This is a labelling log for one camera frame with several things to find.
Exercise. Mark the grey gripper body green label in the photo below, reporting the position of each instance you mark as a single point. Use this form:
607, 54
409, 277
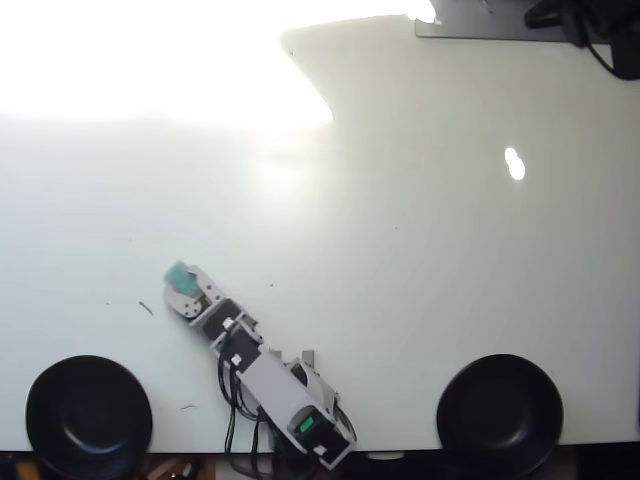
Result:
215, 304

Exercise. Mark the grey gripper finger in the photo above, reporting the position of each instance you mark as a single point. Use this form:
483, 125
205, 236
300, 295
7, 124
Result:
185, 306
210, 289

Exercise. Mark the dark debris strip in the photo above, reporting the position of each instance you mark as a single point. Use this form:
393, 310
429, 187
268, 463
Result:
187, 407
145, 306

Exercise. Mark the grey monitor stand base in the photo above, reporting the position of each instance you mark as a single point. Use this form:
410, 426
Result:
500, 31

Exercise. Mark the blue foam cube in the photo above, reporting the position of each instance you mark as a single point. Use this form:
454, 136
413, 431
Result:
178, 276

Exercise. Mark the black round bowl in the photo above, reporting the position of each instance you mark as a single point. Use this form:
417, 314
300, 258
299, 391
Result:
87, 417
500, 415

